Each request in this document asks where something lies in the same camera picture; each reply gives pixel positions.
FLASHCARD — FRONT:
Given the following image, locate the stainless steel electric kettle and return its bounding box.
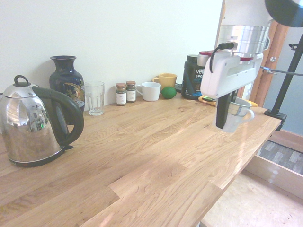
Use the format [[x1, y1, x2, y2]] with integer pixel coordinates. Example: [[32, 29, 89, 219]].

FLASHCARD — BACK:
[[0, 75, 85, 164]]

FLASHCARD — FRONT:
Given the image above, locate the spice jar with dark contents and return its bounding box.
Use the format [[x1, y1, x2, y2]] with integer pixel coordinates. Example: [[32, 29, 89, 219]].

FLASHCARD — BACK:
[[125, 80, 137, 104]]

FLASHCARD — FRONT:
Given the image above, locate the black round lamp head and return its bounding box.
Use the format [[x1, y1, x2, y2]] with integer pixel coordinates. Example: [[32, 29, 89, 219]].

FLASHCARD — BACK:
[[263, 0, 303, 28]]

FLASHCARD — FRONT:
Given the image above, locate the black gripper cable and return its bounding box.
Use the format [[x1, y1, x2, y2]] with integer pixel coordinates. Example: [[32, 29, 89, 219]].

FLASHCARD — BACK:
[[209, 42, 238, 73]]

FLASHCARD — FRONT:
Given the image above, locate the black protein powder tub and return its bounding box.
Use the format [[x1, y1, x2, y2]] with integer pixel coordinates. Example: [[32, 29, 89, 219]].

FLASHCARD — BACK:
[[181, 54, 206, 100]]

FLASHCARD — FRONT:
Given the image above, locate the dark blue floral vase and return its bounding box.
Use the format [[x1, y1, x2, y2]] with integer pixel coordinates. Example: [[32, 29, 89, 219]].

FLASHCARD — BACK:
[[49, 55, 85, 125]]

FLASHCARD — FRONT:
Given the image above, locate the plain white mug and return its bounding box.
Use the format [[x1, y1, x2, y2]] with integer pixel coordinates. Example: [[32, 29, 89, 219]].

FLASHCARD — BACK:
[[135, 81, 162, 102]]

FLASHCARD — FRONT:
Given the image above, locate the white mug with grey stripes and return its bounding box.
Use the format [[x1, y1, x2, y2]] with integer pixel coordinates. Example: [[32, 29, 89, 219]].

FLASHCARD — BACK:
[[222, 96, 256, 133]]

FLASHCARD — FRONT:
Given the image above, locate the grey wrist camera, red mount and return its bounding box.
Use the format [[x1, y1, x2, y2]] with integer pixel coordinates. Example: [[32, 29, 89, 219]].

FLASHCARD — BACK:
[[197, 50, 215, 67]]

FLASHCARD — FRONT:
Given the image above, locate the light wooden drawer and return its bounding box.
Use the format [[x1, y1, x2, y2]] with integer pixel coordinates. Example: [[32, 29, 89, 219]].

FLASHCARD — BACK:
[[200, 139, 303, 227]]

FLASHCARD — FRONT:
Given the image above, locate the black camera stand pole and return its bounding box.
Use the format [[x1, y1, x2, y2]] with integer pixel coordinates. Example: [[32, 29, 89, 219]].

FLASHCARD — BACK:
[[270, 35, 303, 114]]

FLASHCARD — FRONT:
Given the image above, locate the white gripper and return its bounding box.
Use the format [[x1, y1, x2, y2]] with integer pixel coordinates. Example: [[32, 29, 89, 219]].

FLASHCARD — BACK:
[[200, 53, 264, 130]]

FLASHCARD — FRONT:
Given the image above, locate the yellow banana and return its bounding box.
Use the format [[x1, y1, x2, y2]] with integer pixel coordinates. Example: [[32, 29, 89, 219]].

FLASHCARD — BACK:
[[197, 94, 259, 108]]

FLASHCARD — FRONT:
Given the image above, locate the green lime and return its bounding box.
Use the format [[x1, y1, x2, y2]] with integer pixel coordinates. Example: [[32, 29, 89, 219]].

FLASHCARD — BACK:
[[160, 86, 177, 99]]

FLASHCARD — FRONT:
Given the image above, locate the spice jar with light label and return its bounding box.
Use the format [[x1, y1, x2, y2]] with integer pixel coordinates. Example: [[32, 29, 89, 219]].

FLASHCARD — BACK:
[[115, 82, 127, 106]]

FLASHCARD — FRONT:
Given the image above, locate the thin metal rod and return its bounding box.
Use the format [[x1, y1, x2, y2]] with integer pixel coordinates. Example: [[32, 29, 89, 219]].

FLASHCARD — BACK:
[[259, 66, 303, 77]]

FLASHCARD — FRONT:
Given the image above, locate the clear drinking glass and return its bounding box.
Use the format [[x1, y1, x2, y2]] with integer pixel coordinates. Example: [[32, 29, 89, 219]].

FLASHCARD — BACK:
[[84, 81, 105, 116]]

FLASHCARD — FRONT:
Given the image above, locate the black kettle base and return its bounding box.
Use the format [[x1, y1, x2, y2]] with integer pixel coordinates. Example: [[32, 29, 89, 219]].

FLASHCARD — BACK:
[[9, 144, 74, 168]]

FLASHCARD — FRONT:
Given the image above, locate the black table clamp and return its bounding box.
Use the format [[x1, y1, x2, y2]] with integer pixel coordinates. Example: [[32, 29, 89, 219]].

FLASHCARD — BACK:
[[264, 109, 288, 132]]

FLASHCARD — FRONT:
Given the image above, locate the wooden door frame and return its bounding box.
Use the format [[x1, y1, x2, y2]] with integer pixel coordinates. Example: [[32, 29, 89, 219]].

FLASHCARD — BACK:
[[246, 20, 290, 107]]

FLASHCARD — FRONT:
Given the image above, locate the yellow mug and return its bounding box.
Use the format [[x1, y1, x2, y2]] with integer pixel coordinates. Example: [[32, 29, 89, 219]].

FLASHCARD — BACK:
[[151, 73, 178, 91]]

